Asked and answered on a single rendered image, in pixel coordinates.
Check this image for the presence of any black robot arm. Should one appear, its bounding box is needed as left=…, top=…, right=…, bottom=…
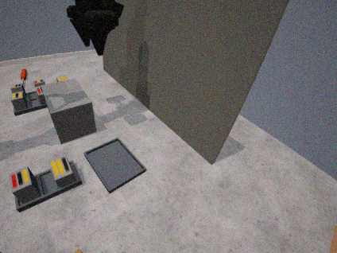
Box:
left=100, top=0, right=124, bottom=18

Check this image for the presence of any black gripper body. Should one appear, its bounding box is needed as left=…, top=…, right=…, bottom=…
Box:
left=67, top=0, right=119, bottom=29

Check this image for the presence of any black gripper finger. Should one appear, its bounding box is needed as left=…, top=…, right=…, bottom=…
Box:
left=85, top=26, right=115, bottom=56
left=70, top=18, right=91, bottom=47

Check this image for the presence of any orange lever handle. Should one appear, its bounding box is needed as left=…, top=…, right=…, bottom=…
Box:
left=21, top=68, right=27, bottom=86

